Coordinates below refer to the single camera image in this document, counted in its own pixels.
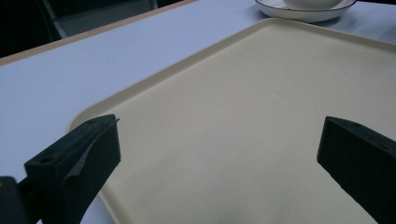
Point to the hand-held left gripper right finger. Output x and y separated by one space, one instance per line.
361 158

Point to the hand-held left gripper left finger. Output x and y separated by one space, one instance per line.
74 168

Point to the cream plastic tray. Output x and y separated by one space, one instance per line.
236 118

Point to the white black-rimmed saucer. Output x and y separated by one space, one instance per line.
306 12

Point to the white cup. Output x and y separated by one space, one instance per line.
311 3

